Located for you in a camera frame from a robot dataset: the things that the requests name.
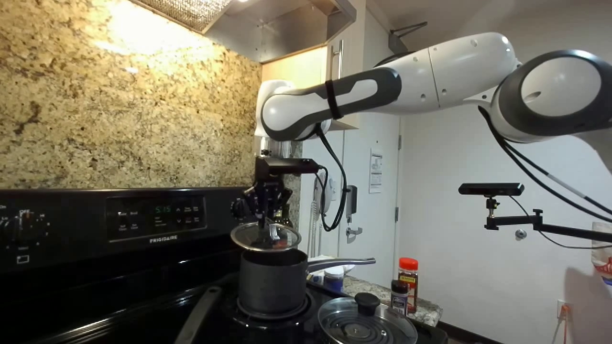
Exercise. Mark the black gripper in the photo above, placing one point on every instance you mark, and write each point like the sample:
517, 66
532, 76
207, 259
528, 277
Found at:
270, 200

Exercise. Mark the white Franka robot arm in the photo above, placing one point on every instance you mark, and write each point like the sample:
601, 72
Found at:
446, 68

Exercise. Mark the black stove knob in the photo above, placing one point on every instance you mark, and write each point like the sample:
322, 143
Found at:
238, 206
25, 225

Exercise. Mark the white blue-lid container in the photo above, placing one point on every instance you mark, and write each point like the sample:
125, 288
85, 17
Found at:
333, 279

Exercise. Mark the glass lid with black knob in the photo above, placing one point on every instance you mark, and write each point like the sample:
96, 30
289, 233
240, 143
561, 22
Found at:
356, 326

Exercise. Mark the small black lid spice jar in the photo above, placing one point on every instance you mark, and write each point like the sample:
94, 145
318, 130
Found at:
398, 298

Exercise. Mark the red lid spice jar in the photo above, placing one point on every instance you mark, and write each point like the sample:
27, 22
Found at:
408, 286

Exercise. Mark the black kitchen stove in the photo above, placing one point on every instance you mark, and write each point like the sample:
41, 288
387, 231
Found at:
77, 286

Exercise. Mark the black door intercom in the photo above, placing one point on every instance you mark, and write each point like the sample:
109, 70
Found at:
352, 202

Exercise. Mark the white door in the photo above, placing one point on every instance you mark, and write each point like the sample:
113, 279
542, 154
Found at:
383, 229

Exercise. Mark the white paper sign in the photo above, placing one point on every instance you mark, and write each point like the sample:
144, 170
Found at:
375, 172

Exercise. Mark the steel range hood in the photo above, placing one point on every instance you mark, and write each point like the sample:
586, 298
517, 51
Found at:
268, 30

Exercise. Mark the grey door closer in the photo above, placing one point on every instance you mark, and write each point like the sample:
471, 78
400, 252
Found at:
400, 38

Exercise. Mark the pale flat board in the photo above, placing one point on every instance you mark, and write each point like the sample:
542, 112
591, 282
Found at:
593, 311

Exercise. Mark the clear plastic container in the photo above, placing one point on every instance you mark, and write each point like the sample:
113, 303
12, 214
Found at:
603, 254

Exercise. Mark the white wall phone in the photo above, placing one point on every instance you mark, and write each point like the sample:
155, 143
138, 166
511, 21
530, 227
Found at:
327, 202

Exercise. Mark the wall cabinet with grey door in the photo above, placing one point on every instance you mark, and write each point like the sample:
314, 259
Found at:
299, 63

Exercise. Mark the black stereo camera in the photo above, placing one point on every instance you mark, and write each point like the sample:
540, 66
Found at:
490, 187

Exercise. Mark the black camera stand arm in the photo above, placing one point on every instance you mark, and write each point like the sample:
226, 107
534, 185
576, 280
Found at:
542, 223

